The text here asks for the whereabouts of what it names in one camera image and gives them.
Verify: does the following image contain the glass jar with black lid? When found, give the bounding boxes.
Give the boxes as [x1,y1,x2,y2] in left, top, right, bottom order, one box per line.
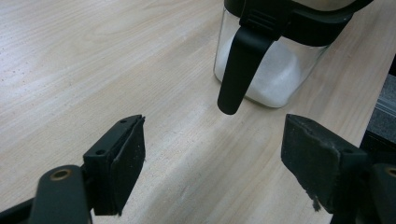
[213,0,375,116]

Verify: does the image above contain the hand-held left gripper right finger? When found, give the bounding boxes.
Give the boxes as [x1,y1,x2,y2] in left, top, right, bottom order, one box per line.
[280,113,372,217]

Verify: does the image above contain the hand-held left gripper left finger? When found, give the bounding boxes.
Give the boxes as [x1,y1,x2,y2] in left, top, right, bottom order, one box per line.
[82,114,147,217]

